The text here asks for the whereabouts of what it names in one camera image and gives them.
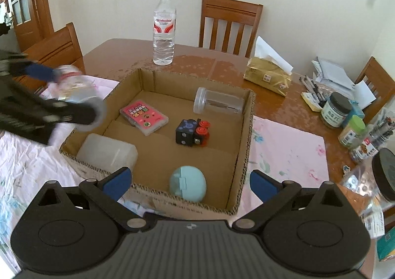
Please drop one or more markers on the yellow sticky notes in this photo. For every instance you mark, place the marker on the yellow sticky notes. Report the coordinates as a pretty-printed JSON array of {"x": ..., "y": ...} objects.
[{"x": 310, "y": 101}]

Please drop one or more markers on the wooden door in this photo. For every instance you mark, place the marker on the wooden door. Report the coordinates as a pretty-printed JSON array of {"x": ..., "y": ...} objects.
[{"x": 31, "y": 4}]

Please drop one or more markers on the bundle of pens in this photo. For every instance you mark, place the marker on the bundle of pens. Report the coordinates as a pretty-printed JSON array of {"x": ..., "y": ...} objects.
[{"x": 313, "y": 90}]

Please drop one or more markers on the stack of papers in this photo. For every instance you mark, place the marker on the stack of papers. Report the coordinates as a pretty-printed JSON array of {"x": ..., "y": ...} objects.
[{"x": 334, "y": 72}]

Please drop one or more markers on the pink floral cloth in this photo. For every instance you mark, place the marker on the pink floral cloth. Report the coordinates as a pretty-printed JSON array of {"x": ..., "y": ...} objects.
[{"x": 277, "y": 149}]

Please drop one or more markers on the large clear jar black lid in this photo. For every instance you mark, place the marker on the large clear jar black lid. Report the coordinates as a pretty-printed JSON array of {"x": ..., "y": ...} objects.
[{"x": 382, "y": 174}]

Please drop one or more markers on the clear pen holder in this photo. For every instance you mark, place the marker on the clear pen holder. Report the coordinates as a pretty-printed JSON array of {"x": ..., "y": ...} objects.
[{"x": 375, "y": 140}]

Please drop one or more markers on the pink card case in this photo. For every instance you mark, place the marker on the pink card case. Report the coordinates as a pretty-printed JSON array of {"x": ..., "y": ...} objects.
[{"x": 143, "y": 116}]

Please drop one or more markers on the clear plastic jar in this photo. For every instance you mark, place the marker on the clear plastic jar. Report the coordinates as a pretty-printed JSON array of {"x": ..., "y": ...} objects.
[{"x": 219, "y": 101}]

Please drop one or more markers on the dark-lid glass jar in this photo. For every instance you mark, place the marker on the dark-lid glass jar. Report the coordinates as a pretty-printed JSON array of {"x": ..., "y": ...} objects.
[{"x": 334, "y": 112}]

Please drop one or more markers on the small white box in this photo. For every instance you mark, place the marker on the small white box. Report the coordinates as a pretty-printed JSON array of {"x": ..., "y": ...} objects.
[{"x": 375, "y": 223}]

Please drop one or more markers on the wooden chair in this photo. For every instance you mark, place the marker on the wooden chair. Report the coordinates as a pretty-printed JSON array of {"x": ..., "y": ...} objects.
[
  {"x": 230, "y": 13},
  {"x": 375, "y": 81},
  {"x": 58, "y": 47}
]

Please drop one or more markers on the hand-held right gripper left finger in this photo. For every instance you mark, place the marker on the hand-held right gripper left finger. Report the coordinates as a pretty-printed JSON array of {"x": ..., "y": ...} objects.
[{"x": 118, "y": 181}]

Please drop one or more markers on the cardboard box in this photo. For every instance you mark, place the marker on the cardboard box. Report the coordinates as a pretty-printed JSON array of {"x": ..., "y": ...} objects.
[{"x": 203, "y": 155}]

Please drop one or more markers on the green and white box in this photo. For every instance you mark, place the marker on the green and white box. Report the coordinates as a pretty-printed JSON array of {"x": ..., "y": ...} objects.
[{"x": 387, "y": 248}]

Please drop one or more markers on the green-lid small jar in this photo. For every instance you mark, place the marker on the green-lid small jar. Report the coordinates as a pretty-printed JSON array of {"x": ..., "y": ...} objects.
[{"x": 351, "y": 130}]

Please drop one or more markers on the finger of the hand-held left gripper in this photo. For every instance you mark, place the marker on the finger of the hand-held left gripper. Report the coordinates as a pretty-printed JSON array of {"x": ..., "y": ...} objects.
[
  {"x": 40, "y": 71},
  {"x": 77, "y": 113}
]

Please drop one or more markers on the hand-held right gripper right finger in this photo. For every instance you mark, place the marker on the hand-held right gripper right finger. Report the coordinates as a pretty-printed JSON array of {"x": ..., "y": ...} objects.
[{"x": 262, "y": 184}]

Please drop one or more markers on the clear water bottle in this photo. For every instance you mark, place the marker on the clear water bottle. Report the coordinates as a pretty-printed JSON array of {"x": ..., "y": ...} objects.
[{"x": 164, "y": 35}]

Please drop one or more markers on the clear red-label spice jar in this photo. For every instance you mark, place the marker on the clear red-label spice jar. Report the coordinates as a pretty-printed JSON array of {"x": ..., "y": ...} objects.
[{"x": 77, "y": 84}]

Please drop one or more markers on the teal round case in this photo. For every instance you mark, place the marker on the teal round case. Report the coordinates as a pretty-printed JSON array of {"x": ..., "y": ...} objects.
[{"x": 189, "y": 184}]

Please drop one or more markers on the white square plastic bottle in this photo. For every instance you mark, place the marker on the white square plastic bottle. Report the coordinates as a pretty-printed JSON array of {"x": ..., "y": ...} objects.
[{"x": 106, "y": 152}]

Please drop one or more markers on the gold tissue pack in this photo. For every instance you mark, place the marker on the gold tissue pack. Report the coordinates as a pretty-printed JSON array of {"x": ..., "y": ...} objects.
[{"x": 265, "y": 76}]

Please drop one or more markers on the black toy block red caps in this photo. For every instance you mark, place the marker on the black toy block red caps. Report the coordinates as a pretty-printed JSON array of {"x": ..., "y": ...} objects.
[{"x": 186, "y": 132}]

